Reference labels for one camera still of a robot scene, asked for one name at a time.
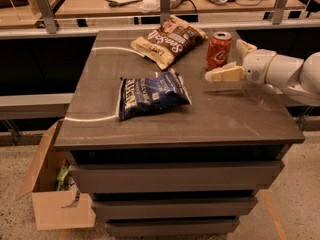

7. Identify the green packet in box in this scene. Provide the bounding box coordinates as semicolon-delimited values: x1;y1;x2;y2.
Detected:
56;165;69;191

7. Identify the left metal bracket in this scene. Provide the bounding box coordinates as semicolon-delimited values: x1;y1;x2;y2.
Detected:
35;0;58;34

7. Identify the blue chip bag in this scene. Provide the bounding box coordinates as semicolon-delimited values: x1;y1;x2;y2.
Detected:
116;68;191;120

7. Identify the red coke can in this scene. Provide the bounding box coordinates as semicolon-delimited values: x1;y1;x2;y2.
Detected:
206;31;232;71

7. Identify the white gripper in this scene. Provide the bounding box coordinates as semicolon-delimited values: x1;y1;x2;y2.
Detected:
205;39;277;84

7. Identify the open cardboard box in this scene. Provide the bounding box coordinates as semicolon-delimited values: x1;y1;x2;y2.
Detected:
17;120;96;230

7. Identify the brown sea salt chip bag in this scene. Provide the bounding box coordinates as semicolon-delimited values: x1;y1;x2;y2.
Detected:
131;15;207;70

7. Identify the white round cup lid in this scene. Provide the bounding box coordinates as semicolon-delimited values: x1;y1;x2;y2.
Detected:
138;0;159;13

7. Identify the right metal bracket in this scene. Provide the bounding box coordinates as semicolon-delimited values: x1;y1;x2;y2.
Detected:
271;0;288;25

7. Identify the middle metal bracket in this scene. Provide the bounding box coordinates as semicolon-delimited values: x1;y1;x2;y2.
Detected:
160;0;170;25

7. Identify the metal bracket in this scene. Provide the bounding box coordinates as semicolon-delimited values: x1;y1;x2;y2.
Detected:
35;0;58;34
160;0;170;25
271;0;288;25

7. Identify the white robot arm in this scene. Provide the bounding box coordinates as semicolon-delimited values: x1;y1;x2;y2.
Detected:
205;39;320;106

